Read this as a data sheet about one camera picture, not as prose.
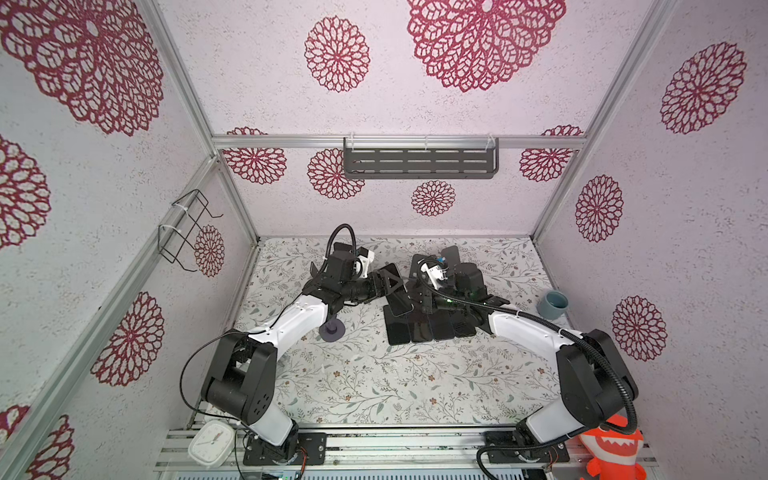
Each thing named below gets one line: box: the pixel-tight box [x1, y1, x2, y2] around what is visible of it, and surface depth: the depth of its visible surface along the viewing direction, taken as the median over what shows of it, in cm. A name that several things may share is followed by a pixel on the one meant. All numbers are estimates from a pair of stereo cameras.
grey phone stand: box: [319, 318, 346, 343], surface depth 95 cm
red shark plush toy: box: [579, 414, 647, 480], surface depth 69 cm
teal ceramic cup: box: [537, 290, 569, 320], surface depth 98 cm
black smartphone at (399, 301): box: [386, 284, 414, 317], surface depth 83 cm
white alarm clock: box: [188, 420, 235, 468], surface depth 74 cm
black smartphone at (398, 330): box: [383, 305, 410, 345], surface depth 96 cm
